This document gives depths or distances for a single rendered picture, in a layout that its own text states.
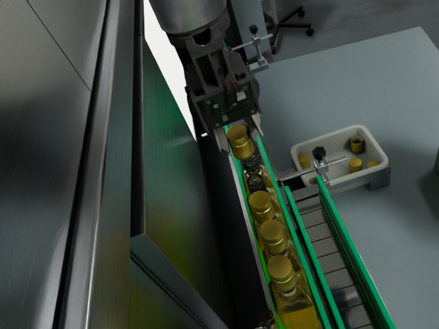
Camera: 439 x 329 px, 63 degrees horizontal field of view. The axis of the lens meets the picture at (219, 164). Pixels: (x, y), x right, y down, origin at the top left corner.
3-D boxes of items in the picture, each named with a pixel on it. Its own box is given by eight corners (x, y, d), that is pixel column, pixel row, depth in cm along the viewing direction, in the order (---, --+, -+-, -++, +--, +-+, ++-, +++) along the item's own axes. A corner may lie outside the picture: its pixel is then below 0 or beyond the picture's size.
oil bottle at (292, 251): (280, 291, 73) (258, 241, 58) (306, 284, 73) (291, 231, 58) (287, 318, 69) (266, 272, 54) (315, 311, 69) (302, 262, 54)
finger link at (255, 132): (261, 161, 51) (236, 118, 45) (250, 135, 55) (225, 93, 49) (281, 151, 50) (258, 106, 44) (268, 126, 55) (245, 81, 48)
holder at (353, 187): (276, 172, 111) (271, 156, 106) (362, 143, 108) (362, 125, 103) (292, 215, 99) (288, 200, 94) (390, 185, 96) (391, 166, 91)
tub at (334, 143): (291, 165, 111) (287, 146, 104) (362, 142, 108) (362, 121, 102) (311, 209, 98) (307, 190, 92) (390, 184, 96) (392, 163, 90)
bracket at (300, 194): (291, 206, 94) (286, 190, 89) (325, 195, 93) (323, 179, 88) (294, 217, 91) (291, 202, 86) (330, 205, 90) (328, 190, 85)
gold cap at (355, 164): (358, 165, 101) (358, 155, 98) (364, 174, 99) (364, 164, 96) (346, 169, 102) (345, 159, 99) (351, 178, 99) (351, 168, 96)
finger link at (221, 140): (215, 175, 51) (205, 126, 44) (208, 149, 55) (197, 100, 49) (237, 170, 51) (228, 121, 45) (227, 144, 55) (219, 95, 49)
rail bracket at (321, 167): (279, 193, 89) (270, 161, 80) (345, 172, 87) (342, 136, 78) (283, 202, 87) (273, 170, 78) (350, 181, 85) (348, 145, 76)
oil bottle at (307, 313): (286, 320, 69) (263, 274, 54) (313, 312, 69) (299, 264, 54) (294, 351, 65) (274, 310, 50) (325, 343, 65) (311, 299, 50)
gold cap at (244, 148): (230, 148, 58) (223, 128, 55) (251, 140, 57) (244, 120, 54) (235, 162, 55) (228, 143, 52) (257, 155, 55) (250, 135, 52)
